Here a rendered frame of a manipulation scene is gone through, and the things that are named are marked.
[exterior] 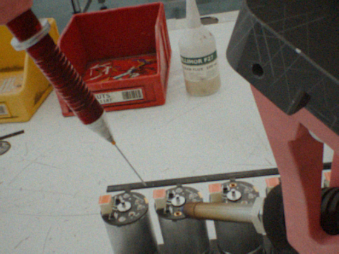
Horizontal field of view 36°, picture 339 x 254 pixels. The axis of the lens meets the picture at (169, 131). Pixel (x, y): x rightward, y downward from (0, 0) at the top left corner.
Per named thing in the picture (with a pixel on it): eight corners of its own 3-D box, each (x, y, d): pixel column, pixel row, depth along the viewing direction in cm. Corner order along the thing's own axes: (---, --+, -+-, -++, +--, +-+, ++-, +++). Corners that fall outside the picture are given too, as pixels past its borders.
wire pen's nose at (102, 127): (98, 141, 23) (79, 117, 22) (119, 127, 23) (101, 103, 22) (103, 153, 22) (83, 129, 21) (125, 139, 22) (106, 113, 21)
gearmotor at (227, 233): (269, 283, 27) (261, 208, 25) (222, 286, 28) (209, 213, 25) (264, 248, 30) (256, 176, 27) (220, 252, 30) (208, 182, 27)
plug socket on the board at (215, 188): (227, 202, 26) (226, 192, 25) (210, 204, 26) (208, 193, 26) (226, 192, 26) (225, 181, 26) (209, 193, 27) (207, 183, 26)
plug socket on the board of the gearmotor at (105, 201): (117, 213, 26) (114, 203, 26) (100, 214, 27) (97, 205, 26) (118, 202, 27) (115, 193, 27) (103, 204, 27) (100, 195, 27)
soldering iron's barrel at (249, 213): (184, 232, 24) (282, 245, 19) (169, 204, 24) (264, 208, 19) (206, 215, 25) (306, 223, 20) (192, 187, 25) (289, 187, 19)
